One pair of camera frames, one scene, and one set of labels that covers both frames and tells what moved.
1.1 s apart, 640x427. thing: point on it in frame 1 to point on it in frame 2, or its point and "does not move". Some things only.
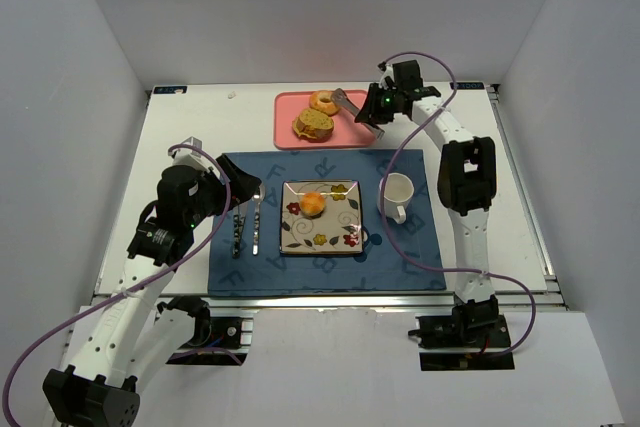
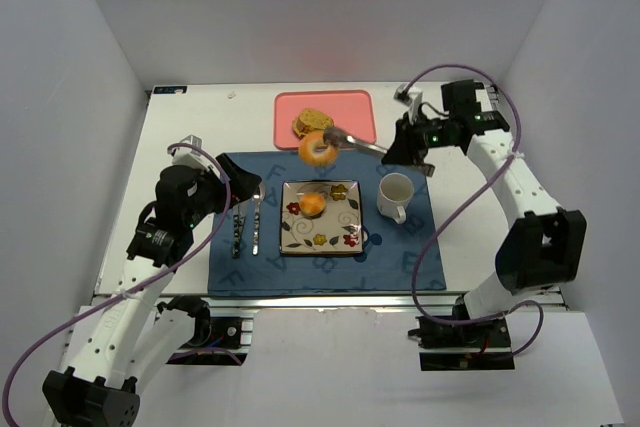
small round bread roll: [312, 203] does not move
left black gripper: [226, 183] does not move
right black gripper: [370, 104] to [407, 142]
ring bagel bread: [320, 100] to [314, 139]
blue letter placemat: [245, 256] does not move
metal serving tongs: [342, 99] to [337, 138]
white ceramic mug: [398, 193] does not move
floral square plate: [338, 229] does not move
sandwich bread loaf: [313, 125] does not move
